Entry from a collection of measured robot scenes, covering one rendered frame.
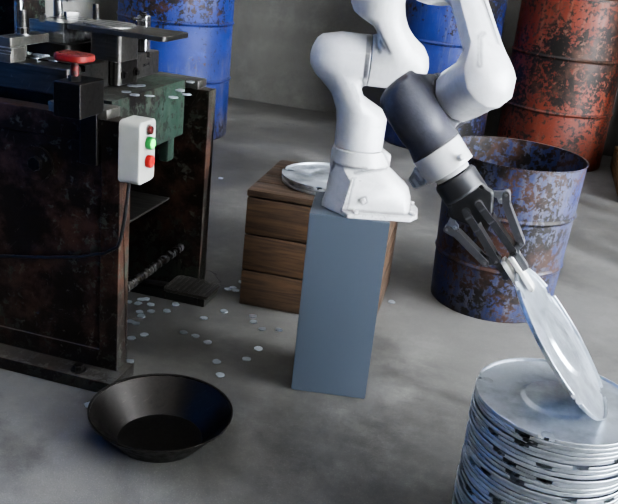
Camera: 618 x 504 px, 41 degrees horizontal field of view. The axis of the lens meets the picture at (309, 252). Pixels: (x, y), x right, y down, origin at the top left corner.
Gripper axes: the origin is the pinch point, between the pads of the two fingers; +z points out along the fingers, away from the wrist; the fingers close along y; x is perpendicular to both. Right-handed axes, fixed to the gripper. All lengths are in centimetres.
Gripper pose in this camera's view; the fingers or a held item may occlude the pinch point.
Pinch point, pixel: (517, 274)
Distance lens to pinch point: 144.8
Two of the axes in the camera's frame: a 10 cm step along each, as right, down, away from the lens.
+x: 3.0, -3.0, 9.1
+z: 5.6, 8.3, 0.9
